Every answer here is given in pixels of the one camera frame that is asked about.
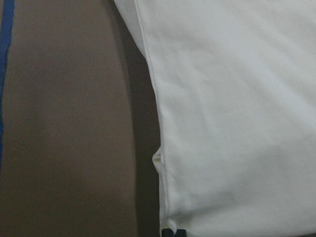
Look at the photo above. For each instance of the cream long sleeve cat shirt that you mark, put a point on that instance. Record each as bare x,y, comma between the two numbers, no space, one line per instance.
235,87

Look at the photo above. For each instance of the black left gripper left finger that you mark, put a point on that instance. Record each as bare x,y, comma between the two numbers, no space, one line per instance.
167,233

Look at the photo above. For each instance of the brown paper table cover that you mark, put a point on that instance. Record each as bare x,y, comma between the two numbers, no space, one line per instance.
80,125

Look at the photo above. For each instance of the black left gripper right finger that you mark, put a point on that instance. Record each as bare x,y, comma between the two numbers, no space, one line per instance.
180,233

